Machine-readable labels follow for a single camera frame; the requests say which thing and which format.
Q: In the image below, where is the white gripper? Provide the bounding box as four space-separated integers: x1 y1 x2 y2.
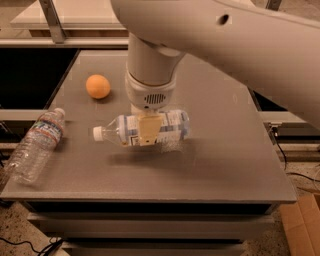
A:
125 65 176 146

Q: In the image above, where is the blue label plastic bottle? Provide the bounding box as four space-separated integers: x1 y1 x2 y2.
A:
93 110 190 147

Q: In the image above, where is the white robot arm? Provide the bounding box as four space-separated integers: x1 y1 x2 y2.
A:
111 0 320 128

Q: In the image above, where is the clear water bottle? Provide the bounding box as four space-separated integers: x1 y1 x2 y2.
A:
5 108 65 184

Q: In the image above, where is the orange ball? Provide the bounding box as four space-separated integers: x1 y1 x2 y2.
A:
86 74 111 99

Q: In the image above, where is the grey drawer cabinet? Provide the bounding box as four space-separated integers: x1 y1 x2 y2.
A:
2 50 296 256

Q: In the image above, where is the white table behind glass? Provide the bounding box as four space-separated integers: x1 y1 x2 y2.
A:
10 0 128 37

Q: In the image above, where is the cardboard box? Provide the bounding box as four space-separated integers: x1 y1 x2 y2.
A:
280 194 320 256

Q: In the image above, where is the metal rail frame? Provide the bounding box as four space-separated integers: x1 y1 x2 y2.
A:
0 0 128 48

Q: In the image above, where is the black floor cable left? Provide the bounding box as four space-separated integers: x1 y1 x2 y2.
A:
0 236 64 256

